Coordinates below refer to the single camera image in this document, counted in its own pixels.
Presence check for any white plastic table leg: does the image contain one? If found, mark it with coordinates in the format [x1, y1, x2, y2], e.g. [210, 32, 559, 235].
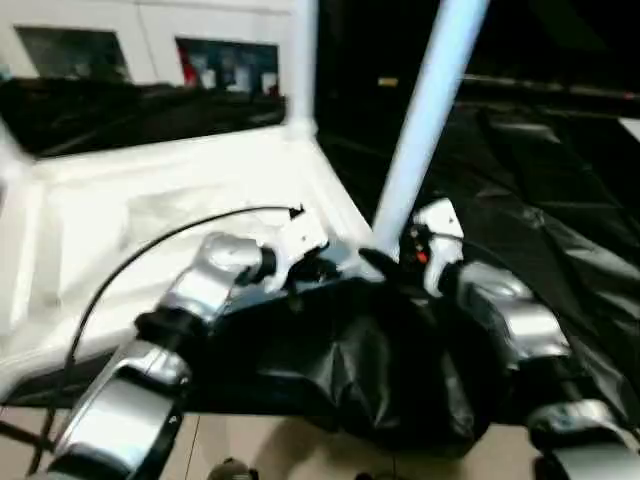
[0, 125, 25, 183]
[368, 0, 491, 259]
[284, 0, 321, 137]

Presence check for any white plastic table top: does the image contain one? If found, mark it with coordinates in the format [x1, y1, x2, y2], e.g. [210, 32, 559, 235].
[0, 122, 393, 403]

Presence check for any black mat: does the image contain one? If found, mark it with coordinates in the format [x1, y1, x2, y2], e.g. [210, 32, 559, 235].
[0, 75, 640, 461]

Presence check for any black furniture with gold label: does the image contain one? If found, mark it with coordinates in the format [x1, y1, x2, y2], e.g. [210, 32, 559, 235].
[315, 0, 640, 106]

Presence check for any white cabinet with glass doors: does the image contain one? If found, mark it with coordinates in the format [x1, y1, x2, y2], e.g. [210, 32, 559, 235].
[0, 0, 301, 99]

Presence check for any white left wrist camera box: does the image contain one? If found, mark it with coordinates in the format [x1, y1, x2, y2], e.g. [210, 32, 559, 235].
[268, 210, 333, 291]

